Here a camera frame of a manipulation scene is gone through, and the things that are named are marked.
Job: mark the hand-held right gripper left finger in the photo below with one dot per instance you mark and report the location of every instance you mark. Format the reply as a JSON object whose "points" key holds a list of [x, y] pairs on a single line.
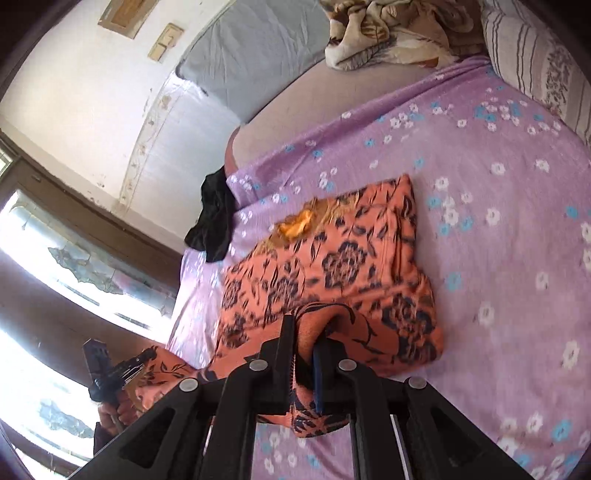
{"points": [[281, 369]]}

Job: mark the striped floral cushion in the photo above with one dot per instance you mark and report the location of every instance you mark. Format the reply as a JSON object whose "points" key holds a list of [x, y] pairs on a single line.
{"points": [[531, 55]]}

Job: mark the beige mattress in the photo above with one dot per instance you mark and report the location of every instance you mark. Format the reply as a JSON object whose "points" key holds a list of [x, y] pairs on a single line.
{"points": [[300, 106]]}

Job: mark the purple floral bedsheet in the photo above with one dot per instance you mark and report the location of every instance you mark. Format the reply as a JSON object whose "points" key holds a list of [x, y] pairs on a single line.
{"points": [[485, 184]]}

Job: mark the grey pillow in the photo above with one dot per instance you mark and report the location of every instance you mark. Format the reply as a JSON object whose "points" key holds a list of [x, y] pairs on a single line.
{"points": [[258, 50]]}

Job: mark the beige light switch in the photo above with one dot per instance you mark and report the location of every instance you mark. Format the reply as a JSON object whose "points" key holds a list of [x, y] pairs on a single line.
{"points": [[165, 42]]}

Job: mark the framed wall plaque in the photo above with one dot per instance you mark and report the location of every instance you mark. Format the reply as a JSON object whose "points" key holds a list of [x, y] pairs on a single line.
{"points": [[124, 16]]}

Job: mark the wooden stained glass door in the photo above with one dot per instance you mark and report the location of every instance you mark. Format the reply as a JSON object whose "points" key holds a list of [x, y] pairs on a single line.
{"points": [[69, 203]]}

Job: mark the beige floral blanket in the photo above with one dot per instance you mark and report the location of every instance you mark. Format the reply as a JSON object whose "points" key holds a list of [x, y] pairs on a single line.
{"points": [[369, 41]]}

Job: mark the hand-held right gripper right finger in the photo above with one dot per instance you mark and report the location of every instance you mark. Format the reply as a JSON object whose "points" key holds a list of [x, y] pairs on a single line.
{"points": [[318, 383]]}

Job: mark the person's left hand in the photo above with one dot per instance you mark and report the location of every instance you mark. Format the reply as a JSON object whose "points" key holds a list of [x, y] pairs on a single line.
{"points": [[117, 413]]}

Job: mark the person's left forearm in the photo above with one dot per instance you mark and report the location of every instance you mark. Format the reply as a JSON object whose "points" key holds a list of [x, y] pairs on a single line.
{"points": [[104, 441]]}

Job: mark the orange floral garment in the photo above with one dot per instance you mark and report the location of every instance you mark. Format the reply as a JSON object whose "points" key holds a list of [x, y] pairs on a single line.
{"points": [[351, 267]]}

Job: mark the black cloth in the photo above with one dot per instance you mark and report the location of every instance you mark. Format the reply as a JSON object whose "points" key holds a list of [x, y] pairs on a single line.
{"points": [[214, 221]]}

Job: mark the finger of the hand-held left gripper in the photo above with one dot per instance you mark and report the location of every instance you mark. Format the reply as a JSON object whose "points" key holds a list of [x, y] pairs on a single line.
{"points": [[134, 364]]}

